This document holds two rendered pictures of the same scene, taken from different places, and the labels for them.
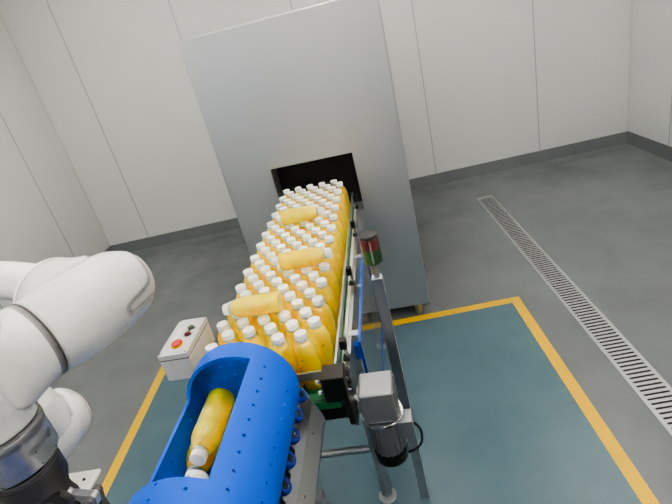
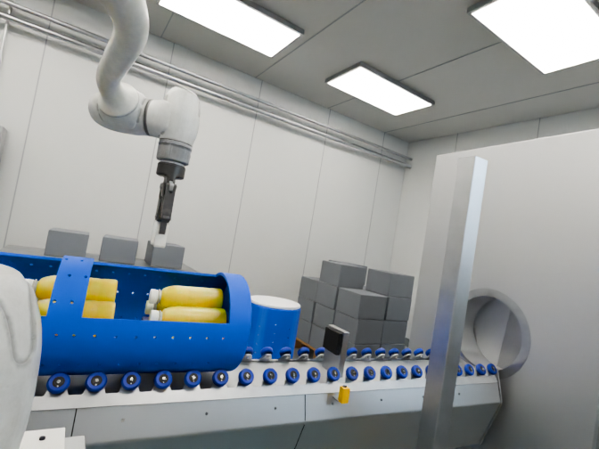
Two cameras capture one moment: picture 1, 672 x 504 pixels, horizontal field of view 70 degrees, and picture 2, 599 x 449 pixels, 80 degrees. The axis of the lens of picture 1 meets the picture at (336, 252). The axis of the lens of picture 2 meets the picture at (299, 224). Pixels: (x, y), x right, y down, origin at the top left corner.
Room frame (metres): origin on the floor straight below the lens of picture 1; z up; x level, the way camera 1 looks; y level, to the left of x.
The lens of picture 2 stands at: (0.76, 1.44, 1.36)
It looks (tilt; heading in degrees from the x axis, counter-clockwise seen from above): 3 degrees up; 232
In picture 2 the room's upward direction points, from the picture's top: 10 degrees clockwise
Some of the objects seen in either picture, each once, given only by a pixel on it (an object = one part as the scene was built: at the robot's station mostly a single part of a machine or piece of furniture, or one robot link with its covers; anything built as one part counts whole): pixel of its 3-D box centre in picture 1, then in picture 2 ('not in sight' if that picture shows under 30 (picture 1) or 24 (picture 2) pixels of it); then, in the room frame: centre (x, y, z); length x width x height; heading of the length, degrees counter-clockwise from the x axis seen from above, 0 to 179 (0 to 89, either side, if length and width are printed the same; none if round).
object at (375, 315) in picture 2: not in sight; (348, 313); (-2.60, -1.64, 0.59); 1.20 x 0.80 x 1.19; 84
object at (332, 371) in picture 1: (334, 384); not in sight; (1.14, 0.10, 0.95); 0.10 x 0.07 x 0.10; 80
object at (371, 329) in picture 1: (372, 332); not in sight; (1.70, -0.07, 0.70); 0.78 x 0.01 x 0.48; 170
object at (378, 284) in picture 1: (403, 397); not in sight; (1.44, -0.11, 0.55); 0.04 x 0.04 x 1.10; 80
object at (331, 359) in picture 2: not in sight; (333, 350); (-0.19, 0.53, 1.00); 0.10 x 0.04 x 0.15; 80
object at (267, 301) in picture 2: not in sight; (274, 302); (-0.35, -0.10, 1.03); 0.28 x 0.28 x 0.01
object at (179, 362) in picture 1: (188, 347); not in sight; (1.38, 0.56, 1.05); 0.20 x 0.10 x 0.10; 170
